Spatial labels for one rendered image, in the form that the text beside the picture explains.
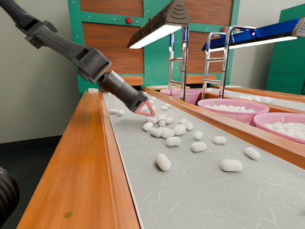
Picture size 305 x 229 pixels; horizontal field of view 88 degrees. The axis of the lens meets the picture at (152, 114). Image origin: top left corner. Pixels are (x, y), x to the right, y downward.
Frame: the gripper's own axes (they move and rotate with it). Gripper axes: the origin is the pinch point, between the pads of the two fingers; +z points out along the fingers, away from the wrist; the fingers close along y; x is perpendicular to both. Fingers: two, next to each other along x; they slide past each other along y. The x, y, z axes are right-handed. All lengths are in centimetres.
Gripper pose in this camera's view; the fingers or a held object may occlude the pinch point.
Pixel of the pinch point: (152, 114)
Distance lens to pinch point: 55.3
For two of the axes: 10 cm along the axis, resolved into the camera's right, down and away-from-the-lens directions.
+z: 7.1, 5.7, 4.1
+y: -3.3, -2.5, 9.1
